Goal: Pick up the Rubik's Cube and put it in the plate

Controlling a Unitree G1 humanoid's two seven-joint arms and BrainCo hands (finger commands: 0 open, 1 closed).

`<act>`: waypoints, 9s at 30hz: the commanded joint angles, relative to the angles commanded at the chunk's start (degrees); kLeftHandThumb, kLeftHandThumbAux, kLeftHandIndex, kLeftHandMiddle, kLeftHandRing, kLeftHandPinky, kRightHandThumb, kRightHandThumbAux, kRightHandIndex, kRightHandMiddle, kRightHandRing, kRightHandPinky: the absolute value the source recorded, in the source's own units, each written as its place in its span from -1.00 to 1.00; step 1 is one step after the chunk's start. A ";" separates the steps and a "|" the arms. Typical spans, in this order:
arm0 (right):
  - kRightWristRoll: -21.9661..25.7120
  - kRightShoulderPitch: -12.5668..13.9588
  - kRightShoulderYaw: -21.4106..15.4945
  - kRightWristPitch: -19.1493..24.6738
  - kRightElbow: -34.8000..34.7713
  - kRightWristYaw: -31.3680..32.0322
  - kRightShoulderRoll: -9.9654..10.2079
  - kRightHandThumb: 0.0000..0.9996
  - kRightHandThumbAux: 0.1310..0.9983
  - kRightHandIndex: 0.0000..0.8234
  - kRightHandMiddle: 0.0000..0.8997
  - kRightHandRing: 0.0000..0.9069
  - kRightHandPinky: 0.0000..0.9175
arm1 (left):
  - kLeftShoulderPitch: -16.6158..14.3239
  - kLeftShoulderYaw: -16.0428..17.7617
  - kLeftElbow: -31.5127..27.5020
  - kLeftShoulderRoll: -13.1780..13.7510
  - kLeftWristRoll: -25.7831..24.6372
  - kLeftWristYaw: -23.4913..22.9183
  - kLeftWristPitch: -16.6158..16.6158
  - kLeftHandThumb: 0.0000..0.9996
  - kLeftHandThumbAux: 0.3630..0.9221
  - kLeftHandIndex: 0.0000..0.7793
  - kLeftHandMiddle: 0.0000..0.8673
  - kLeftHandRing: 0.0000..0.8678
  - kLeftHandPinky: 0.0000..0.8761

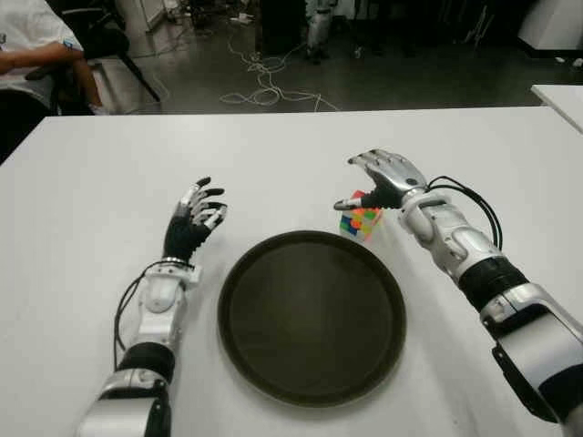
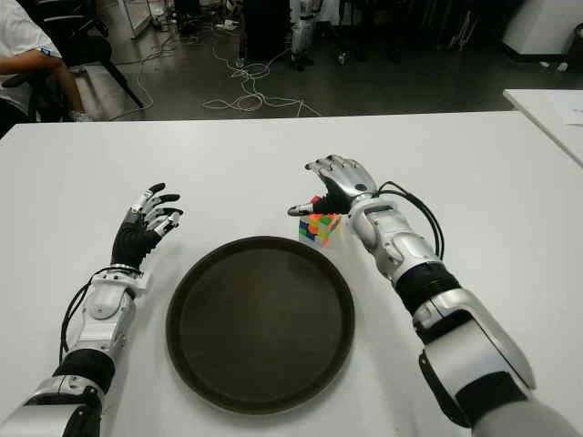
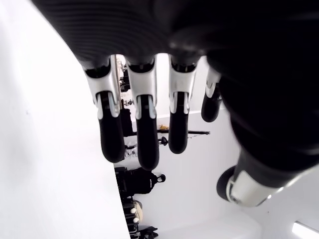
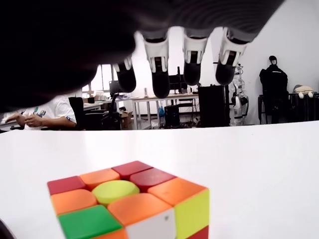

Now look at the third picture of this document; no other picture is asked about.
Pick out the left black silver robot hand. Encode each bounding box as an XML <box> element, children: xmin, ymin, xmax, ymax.
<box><xmin>31</xmin><ymin>0</ymin><xmax>319</xmax><ymax>209</ymax></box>

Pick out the black tripod pole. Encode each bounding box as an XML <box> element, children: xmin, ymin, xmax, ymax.
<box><xmin>157</xmin><ymin>124</ymin><xmax>211</xmax><ymax>137</ymax></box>

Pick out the black tall column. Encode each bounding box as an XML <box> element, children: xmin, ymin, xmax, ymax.
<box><xmin>121</xmin><ymin>108</ymin><xmax>133</xmax><ymax>137</ymax></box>

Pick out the silver humanoid robot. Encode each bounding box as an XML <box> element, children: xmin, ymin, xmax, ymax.
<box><xmin>124</xmin><ymin>140</ymin><xmax>138</xmax><ymax>158</ymax></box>

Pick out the beige plush toy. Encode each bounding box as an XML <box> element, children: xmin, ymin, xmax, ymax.
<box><xmin>131</xmin><ymin>200</ymin><xmax>143</xmax><ymax>224</ymax></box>

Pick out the black chair row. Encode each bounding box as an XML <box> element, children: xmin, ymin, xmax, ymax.
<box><xmin>121</xmin><ymin>196</ymin><xmax>140</xmax><ymax>239</ymax></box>

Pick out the ceiling light panel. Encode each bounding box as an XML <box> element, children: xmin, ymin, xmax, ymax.
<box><xmin>292</xmin><ymin>221</ymin><xmax>319</xmax><ymax>238</ymax></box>

